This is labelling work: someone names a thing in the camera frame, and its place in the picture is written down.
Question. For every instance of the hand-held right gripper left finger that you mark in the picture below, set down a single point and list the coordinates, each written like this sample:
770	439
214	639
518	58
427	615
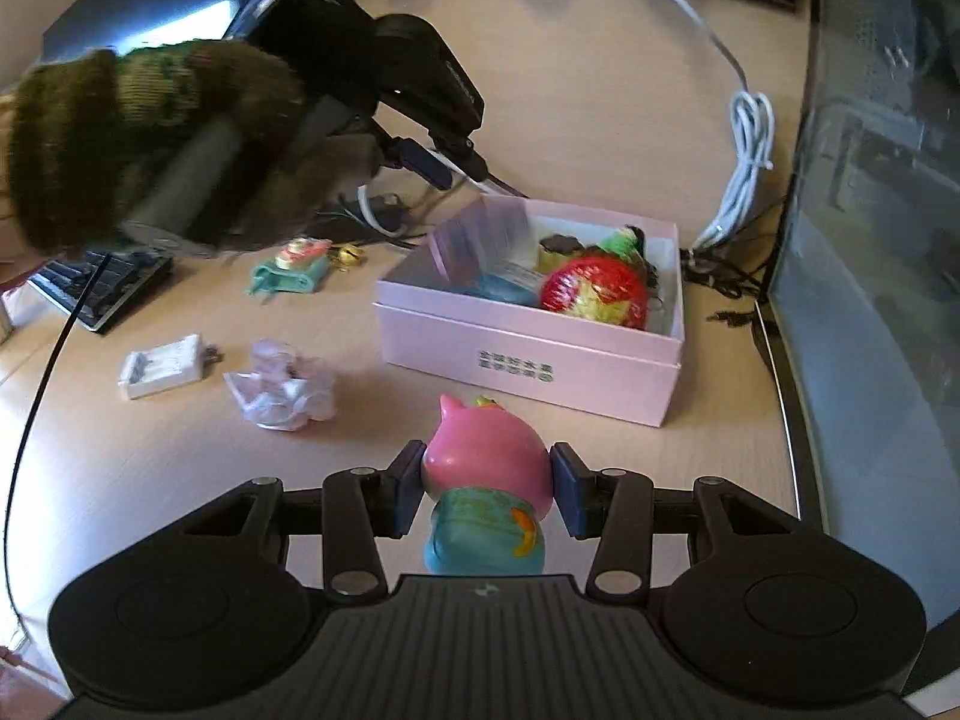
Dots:
409	495

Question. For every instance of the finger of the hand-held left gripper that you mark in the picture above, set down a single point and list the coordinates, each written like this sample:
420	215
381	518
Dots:
421	161
461	154

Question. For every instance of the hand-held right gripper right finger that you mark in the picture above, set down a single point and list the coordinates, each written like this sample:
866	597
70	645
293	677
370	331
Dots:
574	491

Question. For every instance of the pink pig toy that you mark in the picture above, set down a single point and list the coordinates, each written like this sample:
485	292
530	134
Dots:
480	465

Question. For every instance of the blue and white packet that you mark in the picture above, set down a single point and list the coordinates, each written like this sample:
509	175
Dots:
480	240

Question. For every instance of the small red black figurine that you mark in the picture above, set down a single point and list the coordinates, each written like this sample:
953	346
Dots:
559	246

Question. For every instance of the pink cardboard box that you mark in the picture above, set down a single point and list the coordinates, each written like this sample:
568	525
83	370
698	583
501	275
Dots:
525	360

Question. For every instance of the red ball with yellow star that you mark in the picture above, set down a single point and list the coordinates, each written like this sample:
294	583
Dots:
592	289

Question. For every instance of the person's left hand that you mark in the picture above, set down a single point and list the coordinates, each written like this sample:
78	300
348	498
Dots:
112	135

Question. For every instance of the small gold bell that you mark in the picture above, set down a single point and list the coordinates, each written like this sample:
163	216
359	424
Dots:
349	255

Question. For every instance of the crumpled clear plastic wrap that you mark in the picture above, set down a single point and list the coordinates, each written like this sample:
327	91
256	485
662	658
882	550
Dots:
281	390

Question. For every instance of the teal plastic toy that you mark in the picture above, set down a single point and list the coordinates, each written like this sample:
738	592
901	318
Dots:
289	281

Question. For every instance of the white battery charger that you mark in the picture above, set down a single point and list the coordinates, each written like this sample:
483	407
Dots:
161	367

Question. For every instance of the black keyboard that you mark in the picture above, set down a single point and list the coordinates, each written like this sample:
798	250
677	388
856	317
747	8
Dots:
105	289

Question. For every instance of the computer case with glass panel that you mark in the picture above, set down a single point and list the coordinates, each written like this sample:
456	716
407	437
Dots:
885	240

